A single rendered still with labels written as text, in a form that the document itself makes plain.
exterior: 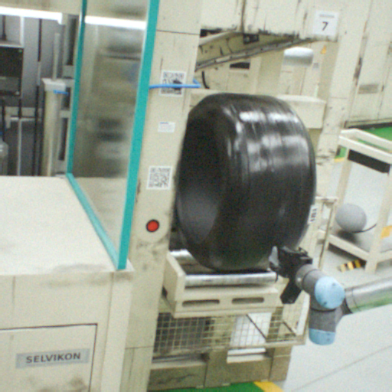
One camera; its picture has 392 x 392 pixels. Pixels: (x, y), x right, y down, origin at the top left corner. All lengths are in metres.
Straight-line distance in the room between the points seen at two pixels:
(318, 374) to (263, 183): 1.76
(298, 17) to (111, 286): 1.35
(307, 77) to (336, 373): 3.66
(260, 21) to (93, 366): 1.35
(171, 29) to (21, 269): 0.91
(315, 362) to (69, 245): 2.40
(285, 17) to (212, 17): 0.26
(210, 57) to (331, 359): 1.87
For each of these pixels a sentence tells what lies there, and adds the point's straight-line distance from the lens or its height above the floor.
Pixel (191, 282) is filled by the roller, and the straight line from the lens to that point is 2.30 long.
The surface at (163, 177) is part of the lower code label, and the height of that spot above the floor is 1.22.
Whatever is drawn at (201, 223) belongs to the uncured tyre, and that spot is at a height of 0.96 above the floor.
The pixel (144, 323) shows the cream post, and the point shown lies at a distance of 2.42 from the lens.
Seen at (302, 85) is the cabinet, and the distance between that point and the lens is 6.82.
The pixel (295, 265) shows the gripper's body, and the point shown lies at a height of 1.08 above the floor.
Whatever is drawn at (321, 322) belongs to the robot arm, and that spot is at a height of 1.00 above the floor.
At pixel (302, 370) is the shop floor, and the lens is 3.71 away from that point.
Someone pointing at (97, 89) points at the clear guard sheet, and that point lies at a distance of 1.69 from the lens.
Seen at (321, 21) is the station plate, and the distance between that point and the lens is 2.59.
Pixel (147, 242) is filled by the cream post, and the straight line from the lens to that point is 2.28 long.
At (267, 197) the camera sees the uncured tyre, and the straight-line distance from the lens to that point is 2.13.
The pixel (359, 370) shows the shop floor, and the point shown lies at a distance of 3.84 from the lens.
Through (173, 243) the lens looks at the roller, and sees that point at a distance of 2.55.
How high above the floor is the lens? 1.93
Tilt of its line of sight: 20 degrees down
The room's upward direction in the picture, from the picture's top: 9 degrees clockwise
